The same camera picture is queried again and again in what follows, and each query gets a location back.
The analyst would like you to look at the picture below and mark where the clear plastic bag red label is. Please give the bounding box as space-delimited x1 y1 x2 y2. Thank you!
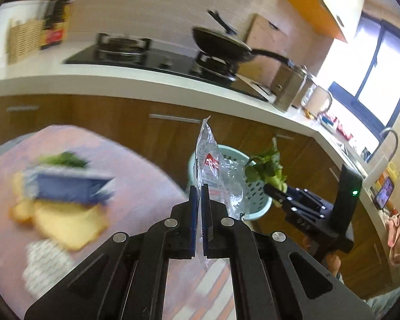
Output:
193 118 246 270

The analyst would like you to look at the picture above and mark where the green leafy vegetable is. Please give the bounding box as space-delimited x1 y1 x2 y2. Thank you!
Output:
244 137 287 193

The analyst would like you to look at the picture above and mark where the blue milk carton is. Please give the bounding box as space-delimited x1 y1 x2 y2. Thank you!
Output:
21 165 115 205

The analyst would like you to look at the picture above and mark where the polka dot white wrapper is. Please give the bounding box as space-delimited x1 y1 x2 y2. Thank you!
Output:
22 239 75 300

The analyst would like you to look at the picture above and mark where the light blue perforated trash basket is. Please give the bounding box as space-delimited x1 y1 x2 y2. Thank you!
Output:
187 135 272 222

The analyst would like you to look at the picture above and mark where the person's right hand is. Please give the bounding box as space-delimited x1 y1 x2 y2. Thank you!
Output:
302 236 344 283

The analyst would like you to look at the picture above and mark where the phone on counter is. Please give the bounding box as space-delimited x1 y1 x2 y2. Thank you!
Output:
374 177 395 210

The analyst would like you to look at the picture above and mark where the chrome sink faucet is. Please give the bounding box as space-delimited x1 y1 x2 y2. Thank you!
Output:
363 127 399 189

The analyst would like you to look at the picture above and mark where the stainless steel pot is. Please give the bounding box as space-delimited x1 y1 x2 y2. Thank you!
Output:
270 64 314 112

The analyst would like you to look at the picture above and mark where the yellow fruit peel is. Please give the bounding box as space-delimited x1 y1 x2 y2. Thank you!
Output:
10 172 109 251

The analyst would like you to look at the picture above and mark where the black wok pan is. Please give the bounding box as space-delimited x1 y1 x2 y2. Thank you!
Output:
192 9 295 68

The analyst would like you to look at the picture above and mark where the wooden cutting board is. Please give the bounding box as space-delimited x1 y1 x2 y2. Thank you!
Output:
238 14 298 87

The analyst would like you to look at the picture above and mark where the black gas stove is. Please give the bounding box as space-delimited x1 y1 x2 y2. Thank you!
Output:
64 33 268 102

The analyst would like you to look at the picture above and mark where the dark soy sauce bottle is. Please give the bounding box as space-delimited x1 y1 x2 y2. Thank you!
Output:
40 0 68 50

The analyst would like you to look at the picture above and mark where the yellow label sauce bottle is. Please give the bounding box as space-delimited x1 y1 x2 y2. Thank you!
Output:
62 0 73 41

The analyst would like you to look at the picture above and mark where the woven beige basket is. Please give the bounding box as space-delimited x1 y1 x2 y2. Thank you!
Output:
6 18 45 64

